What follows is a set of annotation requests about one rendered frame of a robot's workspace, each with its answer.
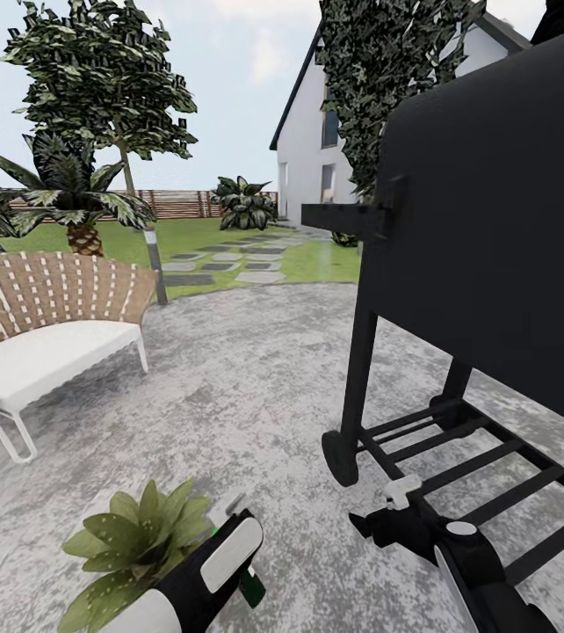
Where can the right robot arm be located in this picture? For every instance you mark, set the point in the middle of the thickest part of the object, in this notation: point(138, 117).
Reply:
point(471, 568)

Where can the pot plant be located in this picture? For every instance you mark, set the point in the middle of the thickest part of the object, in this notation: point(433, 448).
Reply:
point(141, 543)

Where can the fixed window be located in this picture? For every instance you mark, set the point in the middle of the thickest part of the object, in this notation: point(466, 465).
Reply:
point(329, 173)

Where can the garden chair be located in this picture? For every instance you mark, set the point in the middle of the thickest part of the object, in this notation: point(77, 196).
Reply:
point(60, 315)

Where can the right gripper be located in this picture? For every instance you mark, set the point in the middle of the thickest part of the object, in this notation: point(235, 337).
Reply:
point(388, 526)

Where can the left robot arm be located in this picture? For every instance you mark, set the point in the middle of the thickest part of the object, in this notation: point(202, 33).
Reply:
point(190, 596)

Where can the charcoal grill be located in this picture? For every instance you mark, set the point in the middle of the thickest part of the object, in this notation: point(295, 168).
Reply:
point(464, 248)

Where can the insectifuge atomizer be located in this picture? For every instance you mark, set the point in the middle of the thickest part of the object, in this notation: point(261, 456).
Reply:
point(251, 588)

